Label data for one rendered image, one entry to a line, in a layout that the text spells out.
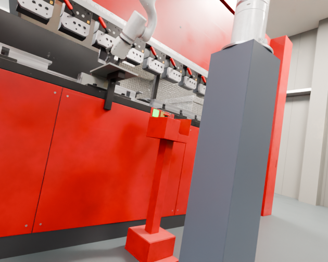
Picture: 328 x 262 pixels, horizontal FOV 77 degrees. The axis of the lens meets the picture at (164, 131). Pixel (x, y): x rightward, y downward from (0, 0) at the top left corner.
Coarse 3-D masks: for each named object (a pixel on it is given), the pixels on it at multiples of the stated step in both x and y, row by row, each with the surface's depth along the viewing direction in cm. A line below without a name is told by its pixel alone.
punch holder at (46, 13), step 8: (24, 0) 101; (32, 0) 103; (40, 0) 106; (48, 0) 108; (16, 8) 106; (24, 8) 103; (32, 8) 104; (40, 8) 106; (48, 8) 108; (32, 16) 109; (40, 16) 107; (48, 16) 108
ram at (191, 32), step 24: (72, 0) 116; (96, 0) 125; (120, 0) 135; (168, 0) 162; (192, 0) 179; (216, 0) 201; (120, 24) 136; (168, 24) 163; (192, 24) 181; (216, 24) 203; (192, 48) 182; (216, 48) 205
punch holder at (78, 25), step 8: (64, 8) 114; (72, 8) 116; (80, 8) 119; (64, 16) 113; (80, 16) 119; (88, 16) 122; (64, 24) 114; (72, 24) 116; (80, 24) 119; (88, 24) 122; (64, 32) 120; (72, 32) 119; (80, 32) 119; (88, 32) 122; (80, 40) 127
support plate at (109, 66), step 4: (104, 64) 112; (108, 64) 108; (112, 64) 108; (96, 68) 119; (100, 68) 116; (104, 68) 115; (108, 68) 114; (112, 68) 113; (116, 68) 112; (120, 68) 111; (92, 72) 126; (96, 72) 125; (100, 72) 124; (104, 72) 122; (108, 72) 121; (128, 72) 115; (132, 72) 116; (104, 76) 131; (124, 76) 124; (128, 76) 122; (132, 76) 121; (120, 80) 133
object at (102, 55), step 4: (100, 48) 131; (104, 48) 133; (100, 52) 131; (104, 52) 133; (100, 56) 131; (104, 56) 133; (112, 56) 137; (100, 60) 133; (104, 60) 133; (112, 60) 137
